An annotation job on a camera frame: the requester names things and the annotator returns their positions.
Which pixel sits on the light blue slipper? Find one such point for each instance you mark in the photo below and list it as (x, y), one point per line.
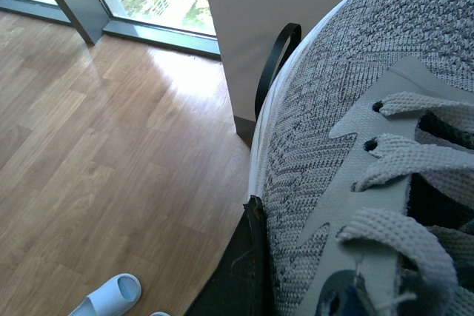
(160, 314)
(115, 297)

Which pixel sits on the grey knit sneaker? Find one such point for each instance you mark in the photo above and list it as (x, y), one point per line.
(363, 162)

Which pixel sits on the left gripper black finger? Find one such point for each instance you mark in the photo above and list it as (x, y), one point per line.
(241, 283)

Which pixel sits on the black metal shoe rack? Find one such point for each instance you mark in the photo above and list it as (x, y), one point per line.
(286, 42)

